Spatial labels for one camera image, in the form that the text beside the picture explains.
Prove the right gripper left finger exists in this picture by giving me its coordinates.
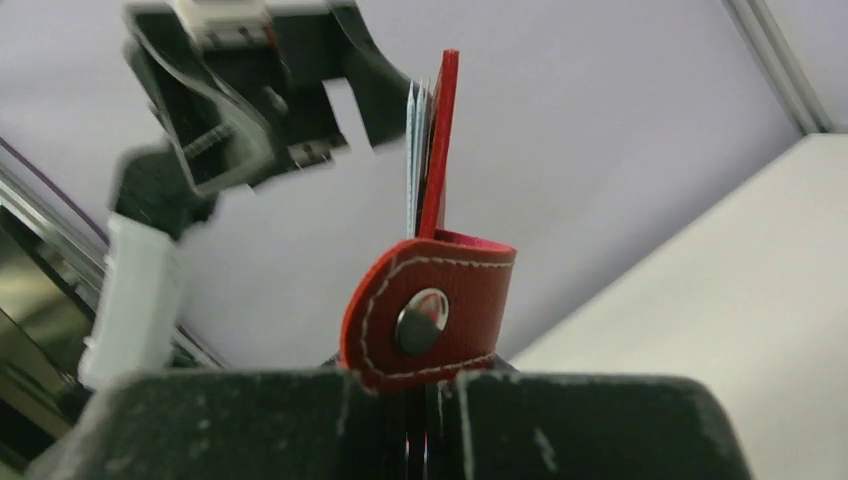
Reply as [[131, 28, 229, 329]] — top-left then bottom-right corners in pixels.
[[26, 367, 407, 480]]

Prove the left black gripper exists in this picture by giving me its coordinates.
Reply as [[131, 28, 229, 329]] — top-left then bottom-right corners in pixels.
[[123, 1, 410, 198]]

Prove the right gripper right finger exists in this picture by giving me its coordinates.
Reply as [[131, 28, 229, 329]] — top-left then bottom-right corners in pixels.
[[423, 369, 752, 479]]

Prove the red leather card holder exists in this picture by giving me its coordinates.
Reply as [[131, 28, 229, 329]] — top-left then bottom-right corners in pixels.
[[340, 50, 516, 392]]

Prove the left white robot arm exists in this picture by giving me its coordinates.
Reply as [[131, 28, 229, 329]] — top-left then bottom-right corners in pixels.
[[78, 1, 410, 390]]

